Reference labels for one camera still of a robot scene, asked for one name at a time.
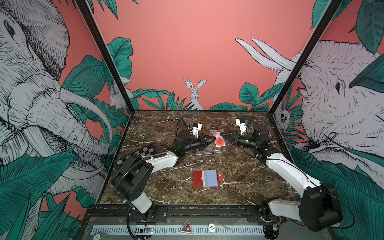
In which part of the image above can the clear acrylic compartment organizer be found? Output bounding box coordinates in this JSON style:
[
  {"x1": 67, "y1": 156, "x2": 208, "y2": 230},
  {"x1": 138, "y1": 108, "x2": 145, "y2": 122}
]
[{"x1": 197, "y1": 129, "x2": 226, "y2": 155}]

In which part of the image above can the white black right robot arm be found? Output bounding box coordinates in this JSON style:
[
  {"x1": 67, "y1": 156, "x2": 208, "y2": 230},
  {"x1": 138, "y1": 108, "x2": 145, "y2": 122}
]
[{"x1": 221, "y1": 131, "x2": 343, "y2": 232}]

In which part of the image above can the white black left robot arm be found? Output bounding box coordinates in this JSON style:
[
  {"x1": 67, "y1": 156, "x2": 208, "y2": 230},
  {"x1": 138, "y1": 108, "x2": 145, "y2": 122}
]
[{"x1": 111, "y1": 133, "x2": 216, "y2": 216}]

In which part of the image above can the black white checkerboard calibration board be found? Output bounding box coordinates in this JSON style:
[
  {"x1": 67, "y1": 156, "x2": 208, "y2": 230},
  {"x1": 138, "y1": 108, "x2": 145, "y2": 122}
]
[{"x1": 115, "y1": 143, "x2": 157, "y2": 169}]

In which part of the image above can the round white sticker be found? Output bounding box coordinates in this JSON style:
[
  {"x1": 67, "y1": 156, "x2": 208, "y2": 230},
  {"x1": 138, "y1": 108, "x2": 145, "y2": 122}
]
[{"x1": 208, "y1": 223, "x2": 216, "y2": 233}]

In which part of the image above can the red warning triangle sticker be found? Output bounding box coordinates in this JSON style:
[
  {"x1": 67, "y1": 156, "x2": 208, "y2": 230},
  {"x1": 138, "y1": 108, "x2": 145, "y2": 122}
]
[{"x1": 180, "y1": 219, "x2": 193, "y2": 234}]

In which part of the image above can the white ventilation grille strip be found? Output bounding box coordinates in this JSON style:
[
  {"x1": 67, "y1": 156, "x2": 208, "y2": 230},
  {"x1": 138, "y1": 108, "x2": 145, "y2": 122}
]
[{"x1": 89, "y1": 225, "x2": 264, "y2": 236}]

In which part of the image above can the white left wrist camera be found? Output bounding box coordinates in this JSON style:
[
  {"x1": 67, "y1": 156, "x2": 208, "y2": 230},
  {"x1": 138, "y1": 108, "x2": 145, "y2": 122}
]
[{"x1": 189, "y1": 123, "x2": 202, "y2": 139}]

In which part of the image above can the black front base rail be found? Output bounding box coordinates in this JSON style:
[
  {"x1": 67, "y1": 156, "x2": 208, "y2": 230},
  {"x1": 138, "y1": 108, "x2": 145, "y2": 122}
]
[{"x1": 83, "y1": 204, "x2": 268, "y2": 225}]

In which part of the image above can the black right corner frame post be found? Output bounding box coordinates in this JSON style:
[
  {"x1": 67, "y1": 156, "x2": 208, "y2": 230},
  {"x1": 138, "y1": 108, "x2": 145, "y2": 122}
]
[{"x1": 269, "y1": 0, "x2": 342, "y2": 115}]

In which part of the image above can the black corner frame post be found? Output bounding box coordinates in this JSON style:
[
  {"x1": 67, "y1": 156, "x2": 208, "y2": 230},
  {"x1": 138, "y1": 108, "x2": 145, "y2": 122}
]
[
  {"x1": 269, "y1": 0, "x2": 342, "y2": 115},
  {"x1": 75, "y1": 0, "x2": 135, "y2": 115}
]

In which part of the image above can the black left corner frame post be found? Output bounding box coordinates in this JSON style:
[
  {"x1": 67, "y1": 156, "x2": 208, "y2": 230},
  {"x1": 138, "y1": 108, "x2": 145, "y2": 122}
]
[{"x1": 75, "y1": 0, "x2": 135, "y2": 115}]

